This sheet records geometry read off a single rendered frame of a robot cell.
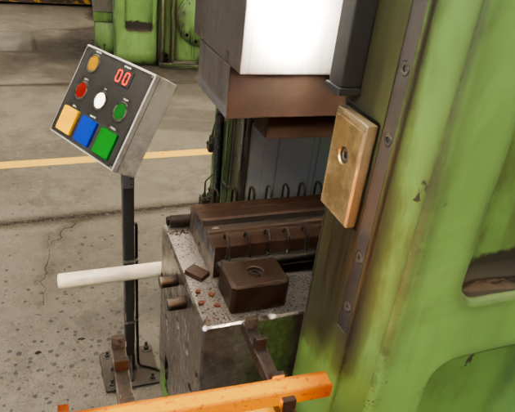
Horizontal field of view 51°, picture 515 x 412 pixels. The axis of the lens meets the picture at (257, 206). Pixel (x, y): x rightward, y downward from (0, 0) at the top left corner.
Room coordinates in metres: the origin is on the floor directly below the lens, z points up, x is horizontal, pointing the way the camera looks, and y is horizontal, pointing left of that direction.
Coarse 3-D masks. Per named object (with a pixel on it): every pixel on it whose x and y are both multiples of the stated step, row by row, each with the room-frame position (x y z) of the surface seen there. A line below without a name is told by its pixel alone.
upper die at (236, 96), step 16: (208, 48) 1.04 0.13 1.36; (208, 64) 1.03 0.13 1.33; (224, 64) 0.94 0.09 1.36; (208, 80) 1.02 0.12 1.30; (224, 80) 0.94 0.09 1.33; (240, 80) 0.92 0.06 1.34; (256, 80) 0.94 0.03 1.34; (272, 80) 0.95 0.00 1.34; (288, 80) 0.96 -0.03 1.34; (304, 80) 0.97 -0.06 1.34; (320, 80) 0.99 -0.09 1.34; (208, 96) 1.02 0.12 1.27; (224, 96) 0.93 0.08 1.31; (240, 96) 0.92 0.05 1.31; (256, 96) 0.94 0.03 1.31; (272, 96) 0.95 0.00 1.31; (288, 96) 0.96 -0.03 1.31; (304, 96) 0.98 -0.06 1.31; (320, 96) 0.99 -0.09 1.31; (336, 96) 1.00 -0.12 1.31; (224, 112) 0.92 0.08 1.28; (240, 112) 0.93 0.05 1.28; (256, 112) 0.94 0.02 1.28; (272, 112) 0.95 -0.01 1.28; (288, 112) 0.96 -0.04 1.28; (304, 112) 0.98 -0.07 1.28; (320, 112) 0.99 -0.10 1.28; (336, 112) 1.00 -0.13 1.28
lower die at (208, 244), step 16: (192, 208) 1.08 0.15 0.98; (208, 208) 1.09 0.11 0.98; (224, 208) 1.08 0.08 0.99; (240, 208) 1.09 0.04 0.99; (256, 208) 1.10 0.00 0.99; (272, 208) 1.11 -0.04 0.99; (288, 208) 1.12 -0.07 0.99; (304, 208) 1.13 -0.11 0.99; (320, 208) 1.12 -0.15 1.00; (192, 224) 1.08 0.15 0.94; (272, 224) 1.02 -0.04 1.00; (288, 224) 1.03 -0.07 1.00; (304, 224) 1.05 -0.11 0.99; (208, 240) 0.96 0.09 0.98; (224, 240) 0.94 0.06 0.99; (240, 240) 0.95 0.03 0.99; (256, 240) 0.96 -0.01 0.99; (272, 240) 0.97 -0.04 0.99; (304, 240) 1.00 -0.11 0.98; (208, 256) 0.95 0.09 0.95; (224, 256) 0.92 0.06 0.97; (240, 256) 0.94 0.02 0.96
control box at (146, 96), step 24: (96, 48) 1.55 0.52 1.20; (96, 72) 1.50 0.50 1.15; (120, 72) 1.44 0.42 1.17; (144, 72) 1.39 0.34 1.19; (72, 96) 1.50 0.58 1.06; (120, 96) 1.39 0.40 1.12; (144, 96) 1.34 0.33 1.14; (168, 96) 1.39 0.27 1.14; (96, 120) 1.39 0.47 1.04; (120, 120) 1.34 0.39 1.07; (144, 120) 1.33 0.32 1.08; (72, 144) 1.40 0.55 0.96; (120, 144) 1.29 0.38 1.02; (144, 144) 1.33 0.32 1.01; (120, 168) 1.28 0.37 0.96
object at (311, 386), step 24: (240, 384) 0.53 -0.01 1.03; (264, 384) 0.53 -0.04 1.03; (288, 384) 0.54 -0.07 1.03; (312, 384) 0.54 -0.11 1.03; (96, 408) 0.46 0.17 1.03; (120, 408) 0.46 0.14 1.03; (144, 408) 0.47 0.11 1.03; (168, 408) 0.47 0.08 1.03; (192, 408) 0.48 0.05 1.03; (216, 408) 0.49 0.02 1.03; (240, 408) 0.50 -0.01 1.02
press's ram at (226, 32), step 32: (224, 0) 0.97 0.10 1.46; (256, 0) 0.88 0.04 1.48; (288, 0) 0.90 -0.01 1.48; (320, 0) 0.92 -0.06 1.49; (224, 32) 0.96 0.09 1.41; (256, 32) 0.88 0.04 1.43; (288, 32) 0.90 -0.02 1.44; (320, 32) 0.92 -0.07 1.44; (256, 64) 0.88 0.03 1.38; (288, 64) 0.90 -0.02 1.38; (320, 64) 0.93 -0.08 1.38
